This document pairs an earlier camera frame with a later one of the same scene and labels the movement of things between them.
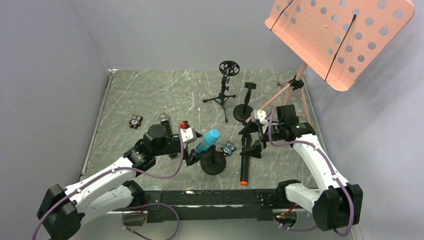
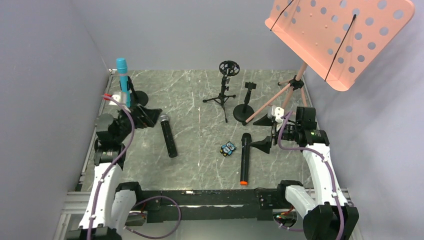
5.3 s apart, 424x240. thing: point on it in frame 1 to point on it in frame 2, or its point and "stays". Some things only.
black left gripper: [190, 153] to [137, 115]
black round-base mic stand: [213, 162] to [136, 97]
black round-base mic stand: [242, 112] stays
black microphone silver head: [164, 118] stays
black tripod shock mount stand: [227, 68] stays
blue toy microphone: [211, 137] to [122, 66]
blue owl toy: [227, 149] stays
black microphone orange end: [246, 148] stays
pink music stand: [338, 40] stays
